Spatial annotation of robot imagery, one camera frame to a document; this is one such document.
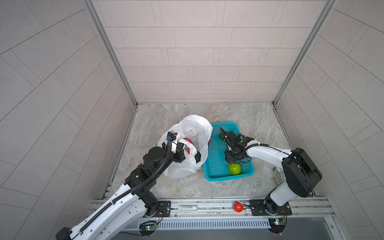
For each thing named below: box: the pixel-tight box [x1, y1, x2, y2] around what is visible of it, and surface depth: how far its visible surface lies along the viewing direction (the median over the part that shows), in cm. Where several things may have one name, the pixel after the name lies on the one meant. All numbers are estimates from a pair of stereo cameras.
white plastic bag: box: [157, 114, 213, 180], surface depth 74 cm
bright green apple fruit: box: [228, 162, 242, 176], surface depth 80 cm
